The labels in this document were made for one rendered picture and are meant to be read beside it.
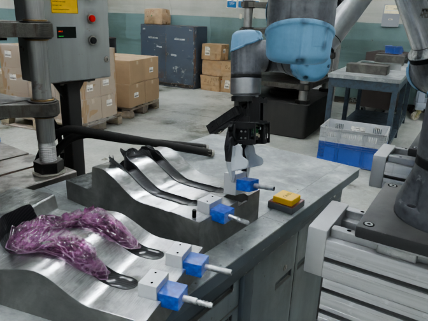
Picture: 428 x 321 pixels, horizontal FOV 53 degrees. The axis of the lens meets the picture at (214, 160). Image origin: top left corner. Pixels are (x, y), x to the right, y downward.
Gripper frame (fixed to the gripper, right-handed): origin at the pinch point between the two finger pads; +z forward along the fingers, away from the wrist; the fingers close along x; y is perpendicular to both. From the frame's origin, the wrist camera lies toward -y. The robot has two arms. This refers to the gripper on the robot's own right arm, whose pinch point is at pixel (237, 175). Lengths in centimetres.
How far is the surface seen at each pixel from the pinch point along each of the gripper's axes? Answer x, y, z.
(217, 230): -9.6, 0.8, 11.8
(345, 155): 308, -83, 30
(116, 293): -42.1, 2.5, 15.3
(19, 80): 176, -420, -43
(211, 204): -12.5, 1.1, 5.0
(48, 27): -11, -64, -42
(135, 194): -15.9, -20.4, 4.9
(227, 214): -11.4, 4.8, 7.1
